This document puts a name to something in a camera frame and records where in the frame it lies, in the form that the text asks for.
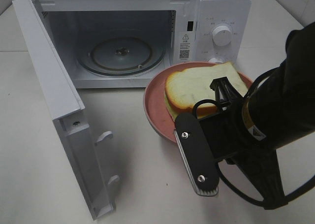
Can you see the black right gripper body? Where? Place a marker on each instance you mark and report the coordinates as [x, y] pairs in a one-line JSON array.
[[223, 131]]

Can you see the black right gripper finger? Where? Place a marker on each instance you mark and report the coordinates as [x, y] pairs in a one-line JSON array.
[[230, 93], [218, 86]]

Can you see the white bread sandwich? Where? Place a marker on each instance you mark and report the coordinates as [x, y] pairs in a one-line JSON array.
[[183, 89]]

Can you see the pink round plate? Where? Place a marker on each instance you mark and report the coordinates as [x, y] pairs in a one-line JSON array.
[[154, 104]]

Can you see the white microwave door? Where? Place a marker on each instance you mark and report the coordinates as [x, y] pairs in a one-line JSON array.
[[67, 112]]

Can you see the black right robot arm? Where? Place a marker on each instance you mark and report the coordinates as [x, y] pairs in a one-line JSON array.
[[278, 108]]

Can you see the lower white timer knob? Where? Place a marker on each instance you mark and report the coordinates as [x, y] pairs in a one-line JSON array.
[[217, 60]]

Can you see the upper white power knob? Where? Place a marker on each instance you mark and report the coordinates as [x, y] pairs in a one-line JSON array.
[[222, 35]]

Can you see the glass microwave turntable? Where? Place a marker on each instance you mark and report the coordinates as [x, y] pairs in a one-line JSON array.
[[121, 56]]

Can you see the white microwave oven body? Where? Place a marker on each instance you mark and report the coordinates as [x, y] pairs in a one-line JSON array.
[[183, 26]]

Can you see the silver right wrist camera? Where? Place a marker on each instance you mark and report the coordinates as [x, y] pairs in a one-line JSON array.
[[196, 155]]

